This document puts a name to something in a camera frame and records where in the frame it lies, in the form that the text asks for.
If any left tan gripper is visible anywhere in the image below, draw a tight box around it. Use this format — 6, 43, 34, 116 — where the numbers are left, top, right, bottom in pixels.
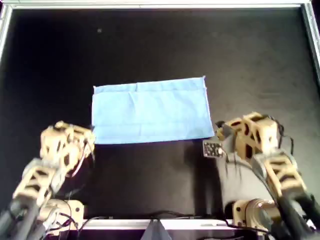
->
39, 121, 96, 176

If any right tan gripper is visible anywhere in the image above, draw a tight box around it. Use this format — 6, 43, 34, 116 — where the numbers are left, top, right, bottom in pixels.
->
223, 112, 280, 160

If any blue microfibre cloth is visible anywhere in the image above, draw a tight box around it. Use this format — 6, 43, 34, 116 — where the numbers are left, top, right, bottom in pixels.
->
91, 75, 215, 145

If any thin black right arm wire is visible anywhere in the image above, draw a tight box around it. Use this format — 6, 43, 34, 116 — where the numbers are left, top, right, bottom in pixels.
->
273, 117, 295, 153

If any thin black arm wire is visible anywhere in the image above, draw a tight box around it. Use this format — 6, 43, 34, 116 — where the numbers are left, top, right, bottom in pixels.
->
273, 117, 295, 153
63, 139, 97, 180

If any thin black left arm wire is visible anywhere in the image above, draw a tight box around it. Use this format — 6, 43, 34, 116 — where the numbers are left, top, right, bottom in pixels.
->
63, 139, 97, 180

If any grey triangular stand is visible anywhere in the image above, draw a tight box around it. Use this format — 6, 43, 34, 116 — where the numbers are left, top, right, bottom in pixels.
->
141, 219, 173, 240

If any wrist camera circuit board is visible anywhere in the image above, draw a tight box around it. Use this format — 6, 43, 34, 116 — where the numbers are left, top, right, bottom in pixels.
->
202, 139, 224, 158

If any aluminium table frame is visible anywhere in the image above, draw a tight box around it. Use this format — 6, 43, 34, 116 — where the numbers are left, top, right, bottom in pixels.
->
0, 0, 320, 232

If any long black cable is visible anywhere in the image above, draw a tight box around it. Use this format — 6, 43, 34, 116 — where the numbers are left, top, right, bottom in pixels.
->
77, 211, 235, 223

